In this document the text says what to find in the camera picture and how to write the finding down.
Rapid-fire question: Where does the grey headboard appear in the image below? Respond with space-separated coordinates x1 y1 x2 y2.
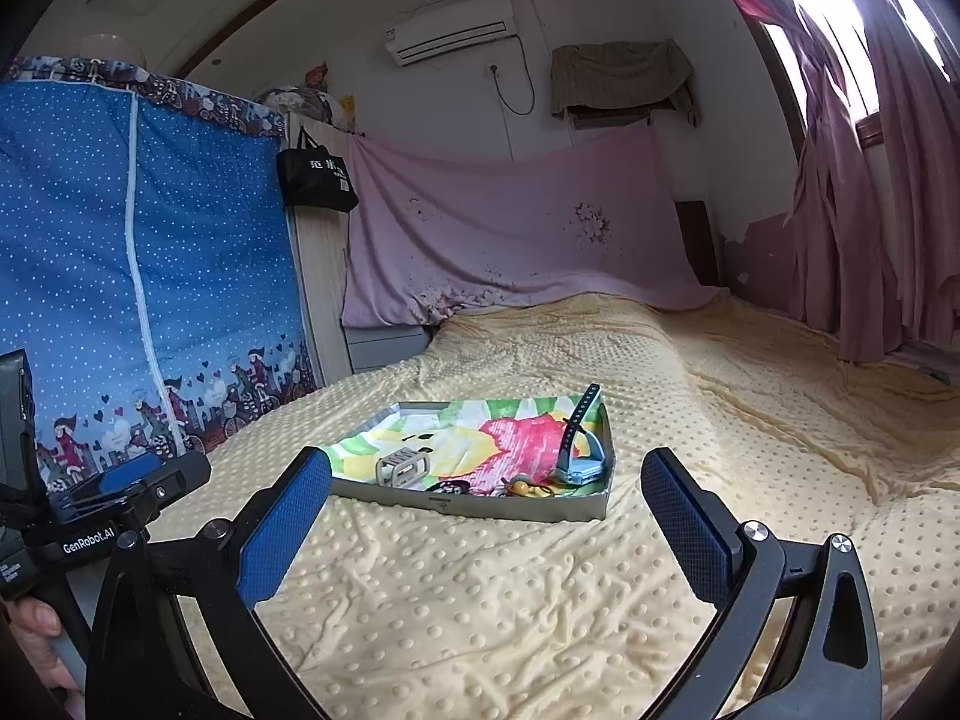
343 322 437 374

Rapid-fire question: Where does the person's left hand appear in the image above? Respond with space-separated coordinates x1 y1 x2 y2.
0 592 83 698

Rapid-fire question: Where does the black power cable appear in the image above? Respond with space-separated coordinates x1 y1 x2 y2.
487 34 537 117

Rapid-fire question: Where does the grey metal buckle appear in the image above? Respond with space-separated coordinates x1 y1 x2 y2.
375 446 436 492

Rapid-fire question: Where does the brown draped cloth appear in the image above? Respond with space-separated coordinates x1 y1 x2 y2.
550 37 702 128

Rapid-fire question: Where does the blue dotted wardrobe cover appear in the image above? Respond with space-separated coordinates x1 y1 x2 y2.
0 56 323 496

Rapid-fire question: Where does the black tote bag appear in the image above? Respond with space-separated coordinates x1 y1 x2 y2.
276 127 361 215

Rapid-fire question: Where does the white air conditioner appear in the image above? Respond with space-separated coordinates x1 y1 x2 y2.
384 0 520 66

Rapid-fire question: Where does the pink hanging cloth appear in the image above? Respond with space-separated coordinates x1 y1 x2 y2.
341 124 728 327

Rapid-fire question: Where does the blue wristwatch black strap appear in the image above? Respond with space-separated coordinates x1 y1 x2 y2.
553 384 607 487

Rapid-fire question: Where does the tan bedspread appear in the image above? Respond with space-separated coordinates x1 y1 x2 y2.
431 289 960 541

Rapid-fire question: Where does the dark wooden board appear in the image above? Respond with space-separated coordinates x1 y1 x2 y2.
673 199 727 290

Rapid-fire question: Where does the colourful printed paper liner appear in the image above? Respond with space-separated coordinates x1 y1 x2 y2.
334 399 605 496

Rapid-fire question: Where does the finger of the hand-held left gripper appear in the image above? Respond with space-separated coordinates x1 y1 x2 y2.
70 451 213 531
51 454 164 509

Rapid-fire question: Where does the pink curtain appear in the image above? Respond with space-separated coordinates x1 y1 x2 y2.
694 0 960 361
787 7 905 365

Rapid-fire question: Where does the pile of clothes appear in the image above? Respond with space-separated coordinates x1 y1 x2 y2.
255 64 362 137

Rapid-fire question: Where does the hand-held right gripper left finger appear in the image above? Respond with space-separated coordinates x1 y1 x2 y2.
82 446 335 720

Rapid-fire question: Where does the grey shallow box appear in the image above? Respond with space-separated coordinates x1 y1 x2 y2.
324 399 617 522

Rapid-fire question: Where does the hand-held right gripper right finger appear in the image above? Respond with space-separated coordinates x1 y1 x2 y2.
641 446 884 720

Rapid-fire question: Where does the cream dotted blanket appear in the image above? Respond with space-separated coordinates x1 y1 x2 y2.
139 367 960 720

